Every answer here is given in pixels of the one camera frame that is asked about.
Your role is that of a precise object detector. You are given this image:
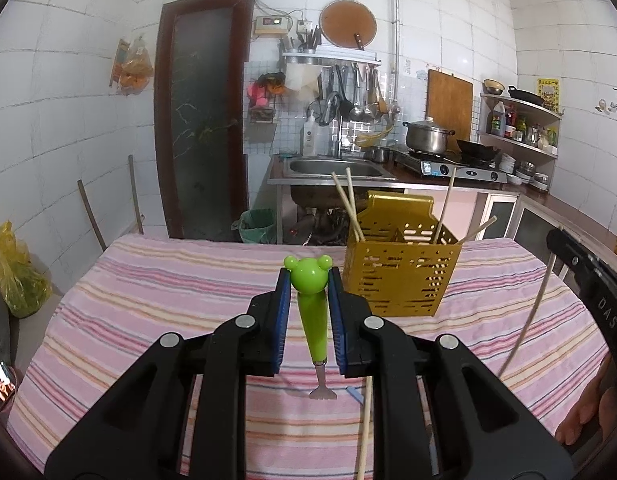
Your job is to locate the grey wall pipe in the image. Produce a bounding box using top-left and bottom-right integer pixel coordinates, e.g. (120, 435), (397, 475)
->
(393, 0), (402, 106)

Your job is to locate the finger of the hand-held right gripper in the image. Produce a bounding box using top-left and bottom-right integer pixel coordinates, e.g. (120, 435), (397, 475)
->
(545, 226), (615, 307)

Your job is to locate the white corner shelf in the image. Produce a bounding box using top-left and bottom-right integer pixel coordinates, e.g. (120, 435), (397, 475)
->
(477, 91), (562, 191)

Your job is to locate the wall sticker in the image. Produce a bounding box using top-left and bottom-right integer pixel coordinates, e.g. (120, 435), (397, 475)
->
(595, 87), (617, 116)

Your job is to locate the green frog-handle fork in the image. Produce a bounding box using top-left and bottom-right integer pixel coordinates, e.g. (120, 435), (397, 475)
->
(282, 255), (338, 402)

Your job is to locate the yellow plastic bag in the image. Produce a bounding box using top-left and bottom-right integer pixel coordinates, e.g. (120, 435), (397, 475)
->
(0, 221), (53, 318)

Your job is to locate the brown frosted glass door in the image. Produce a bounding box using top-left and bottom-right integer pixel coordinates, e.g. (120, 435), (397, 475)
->
(153, 0), (256, 241)

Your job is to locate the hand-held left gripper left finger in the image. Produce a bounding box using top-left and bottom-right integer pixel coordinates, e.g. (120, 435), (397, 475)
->
(44, 266), (292, 480)

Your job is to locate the wooden chopstick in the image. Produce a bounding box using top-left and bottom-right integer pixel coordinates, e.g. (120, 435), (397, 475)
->
(463, 216), (498, 245)
(357, 375), (374, 480)
(435, 167), (457, 247)
(345, 168), (362, 241)
(331, 172), (364, 242)
(497, 252), (557, 379)

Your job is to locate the pink striped tablecloth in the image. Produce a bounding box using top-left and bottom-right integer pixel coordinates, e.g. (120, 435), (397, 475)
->
(6, 232), (614, 480)

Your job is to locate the steel sink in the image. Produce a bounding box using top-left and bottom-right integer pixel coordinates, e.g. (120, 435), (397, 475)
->
(282, 155), (399, 183)

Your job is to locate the round wooden cutting board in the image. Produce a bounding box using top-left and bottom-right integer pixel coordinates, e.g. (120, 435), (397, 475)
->
(319, 0), (378, 51)

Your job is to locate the kitchen counter cabinet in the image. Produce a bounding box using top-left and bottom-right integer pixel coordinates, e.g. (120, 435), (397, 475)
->
(481, 190), (617, 286)

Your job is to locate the yellow perforated utensil holder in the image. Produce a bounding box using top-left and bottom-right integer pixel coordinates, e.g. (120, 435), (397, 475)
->
(343, 191), (463, 317)

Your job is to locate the chrome faucet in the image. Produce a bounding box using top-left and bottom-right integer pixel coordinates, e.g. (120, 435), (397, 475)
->
(325, 91), (347, 158)

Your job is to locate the person's right hand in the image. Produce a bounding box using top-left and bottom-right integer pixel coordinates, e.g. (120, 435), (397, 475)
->
(555, 354), (615, 448)

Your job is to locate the green trash bin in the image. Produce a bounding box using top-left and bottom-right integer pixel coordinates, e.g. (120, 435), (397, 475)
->
(232, 208), (278, 245)

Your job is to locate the metal wall rack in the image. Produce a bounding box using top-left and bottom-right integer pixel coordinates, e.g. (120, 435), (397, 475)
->
(281, 47), (382, 67)

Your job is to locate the gas stove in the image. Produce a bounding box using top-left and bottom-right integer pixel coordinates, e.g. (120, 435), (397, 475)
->
(393, 150), (509, 184)

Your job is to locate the white soap bottle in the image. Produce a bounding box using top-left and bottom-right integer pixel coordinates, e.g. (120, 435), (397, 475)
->
(301, 110), (323, 157)

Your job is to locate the black pan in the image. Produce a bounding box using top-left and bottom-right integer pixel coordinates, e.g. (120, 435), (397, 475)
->
(507, 85), (545, 107)

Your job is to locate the pink hanging scrubber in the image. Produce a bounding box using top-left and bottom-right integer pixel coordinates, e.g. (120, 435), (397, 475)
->
(247, 72), (289, 111)

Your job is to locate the large oil bottle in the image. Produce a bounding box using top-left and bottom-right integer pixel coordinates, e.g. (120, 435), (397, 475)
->
(490, 101), (508, 137)

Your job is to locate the black wok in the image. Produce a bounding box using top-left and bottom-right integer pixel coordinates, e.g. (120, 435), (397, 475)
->
(456, 139), (503, 162)

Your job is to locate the leaning wooden stick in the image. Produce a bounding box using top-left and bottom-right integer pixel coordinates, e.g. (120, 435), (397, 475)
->
(77, 179), (106, 253)
(128, 155), (144, 235)

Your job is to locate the beige wall control box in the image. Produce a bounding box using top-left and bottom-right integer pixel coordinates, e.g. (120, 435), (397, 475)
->
(253, 15), (292, 37)

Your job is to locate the yellow wall poster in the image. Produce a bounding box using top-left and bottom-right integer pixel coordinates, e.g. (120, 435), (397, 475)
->
(537, 77), (561, 113)

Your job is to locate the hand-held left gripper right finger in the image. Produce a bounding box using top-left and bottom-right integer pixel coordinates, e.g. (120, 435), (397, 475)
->
(327, 266), (574, 480)

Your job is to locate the steel cooking pot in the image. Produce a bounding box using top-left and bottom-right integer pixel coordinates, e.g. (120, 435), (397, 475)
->
(403, 117), (457, 156)

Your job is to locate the hanging steel ladle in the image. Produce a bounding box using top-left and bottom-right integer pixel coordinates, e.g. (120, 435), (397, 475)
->
(349, 62), (365, 122)

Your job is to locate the hanging bag of oranges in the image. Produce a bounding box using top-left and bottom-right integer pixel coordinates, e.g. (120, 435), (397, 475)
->
(110, 35), (154, 96)

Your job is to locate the smartphone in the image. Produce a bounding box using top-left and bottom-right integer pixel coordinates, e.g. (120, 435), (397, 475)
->
(0, 362), (16, 401)

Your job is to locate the white hanging cloth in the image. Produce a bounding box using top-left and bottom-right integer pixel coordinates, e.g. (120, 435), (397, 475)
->
(285, 64), (322, 96)

